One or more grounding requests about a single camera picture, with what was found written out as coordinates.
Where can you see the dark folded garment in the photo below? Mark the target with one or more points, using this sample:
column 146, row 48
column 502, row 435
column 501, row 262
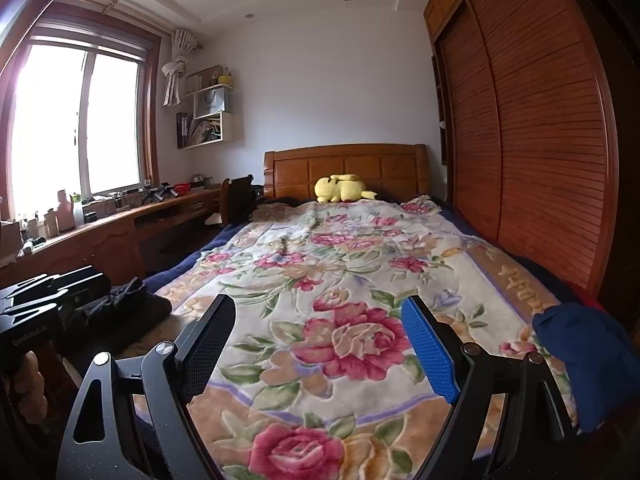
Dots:
column 113, row 322

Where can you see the yellow plush toy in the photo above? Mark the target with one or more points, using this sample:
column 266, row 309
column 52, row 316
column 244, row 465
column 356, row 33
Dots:
column 341, row 188

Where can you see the window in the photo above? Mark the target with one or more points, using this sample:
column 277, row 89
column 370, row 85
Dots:
column 78, row 115

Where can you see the wooden desk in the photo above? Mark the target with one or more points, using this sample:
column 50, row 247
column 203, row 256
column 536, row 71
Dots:
column 113, row 244

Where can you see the floral bed blanket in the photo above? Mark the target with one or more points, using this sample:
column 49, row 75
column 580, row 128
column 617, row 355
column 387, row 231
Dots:
column 318, row 379

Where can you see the red basket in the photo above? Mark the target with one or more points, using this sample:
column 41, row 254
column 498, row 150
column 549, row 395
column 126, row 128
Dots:
column 181, row 189

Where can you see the wooden louvered wardrobe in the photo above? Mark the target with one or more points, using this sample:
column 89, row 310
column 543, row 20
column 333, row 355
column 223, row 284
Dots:
column 541, row 104

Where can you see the tied white curtain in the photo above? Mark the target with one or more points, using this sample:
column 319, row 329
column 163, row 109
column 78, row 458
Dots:
column 182, row 43

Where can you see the wooden headboard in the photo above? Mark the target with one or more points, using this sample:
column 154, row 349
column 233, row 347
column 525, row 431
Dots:
column 399, row 172

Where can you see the wooden chair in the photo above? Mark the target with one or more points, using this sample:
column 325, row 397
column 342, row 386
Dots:
column 237, row 200

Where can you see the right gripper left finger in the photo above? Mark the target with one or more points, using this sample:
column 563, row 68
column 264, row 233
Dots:
column 102, row 440

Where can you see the person's left hand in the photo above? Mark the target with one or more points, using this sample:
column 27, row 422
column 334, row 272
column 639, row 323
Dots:
column 28, row 385

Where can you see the white wall shelf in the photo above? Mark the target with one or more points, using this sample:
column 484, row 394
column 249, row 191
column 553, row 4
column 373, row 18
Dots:
column 209, row 122

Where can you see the blue garment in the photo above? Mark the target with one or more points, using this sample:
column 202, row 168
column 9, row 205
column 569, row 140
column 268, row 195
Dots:
column 599, row 358

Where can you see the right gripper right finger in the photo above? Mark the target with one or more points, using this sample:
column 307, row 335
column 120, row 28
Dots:
column 507, row 418

